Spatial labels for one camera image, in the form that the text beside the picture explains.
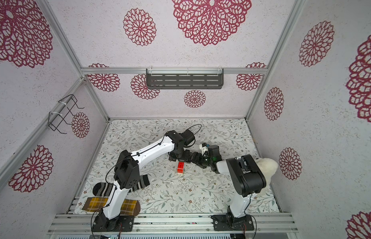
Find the red lego brick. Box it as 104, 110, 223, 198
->
177, 162, 185, 174

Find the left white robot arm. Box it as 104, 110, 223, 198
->
98, 129, 195, 220

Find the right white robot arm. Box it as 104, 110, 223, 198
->
190, 145, 267, 218

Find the white plush toy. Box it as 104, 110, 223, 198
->
255, 158, 279, 197

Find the yellow plaid sock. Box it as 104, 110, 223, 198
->
82, 197, 141, 216

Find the black white striped sock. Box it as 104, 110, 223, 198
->
92, 174, 150, 197

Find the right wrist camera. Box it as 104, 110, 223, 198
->
199, 143, 209, 156

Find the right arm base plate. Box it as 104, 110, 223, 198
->
211, 213, 255, 231

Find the grey wall shelf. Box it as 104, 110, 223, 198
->
146, 68, 224, 90

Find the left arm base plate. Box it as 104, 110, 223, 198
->
91, 214, 135, 232

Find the black wire wall rack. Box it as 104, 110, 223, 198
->
47, 94, 84, 134

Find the aluminium front rail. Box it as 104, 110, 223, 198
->
47, 213, 298, 235

